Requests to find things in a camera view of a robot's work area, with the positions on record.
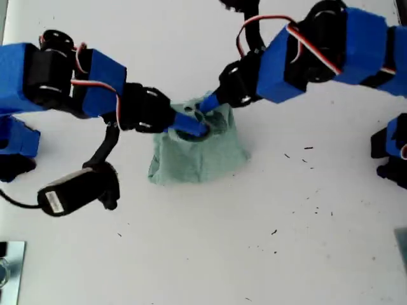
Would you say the green t-shirt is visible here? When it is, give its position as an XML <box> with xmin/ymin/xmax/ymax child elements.
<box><xmin>147</xmin><ymin>90</ymin><xmax>252</xmax><ymax>186</ymax></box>

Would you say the wide steel plate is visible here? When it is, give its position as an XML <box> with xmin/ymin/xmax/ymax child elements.
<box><xmin>0</xmin><ymin>240</ymin><xmax>27</xmax><ymax>305</ymax></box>

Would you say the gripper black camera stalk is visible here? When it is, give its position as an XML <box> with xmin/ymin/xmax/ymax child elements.
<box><xmin>81</xmin><ymin>122</ymin><xmax>121</xmax><ymax>169</ymax></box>
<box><xmin>242</xmin><ymin>9</ymin><xmax>267</xmax><ymax>57</ymax></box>

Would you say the gripper servo wire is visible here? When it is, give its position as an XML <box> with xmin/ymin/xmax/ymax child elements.
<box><xmin>237</xmin><ymin>14</ymin><xmax>343</xmax><ymax>76</ymax></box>
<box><xmin>70</xmin><ymin>42</ymin><xmax>124</xmax><ymax>130</ymax></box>

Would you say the gripper black camera cable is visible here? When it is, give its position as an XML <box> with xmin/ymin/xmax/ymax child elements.
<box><xmin>0</xmin><ymin>189</ymin><xmax>42</xmax><ymax>210</ymax></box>

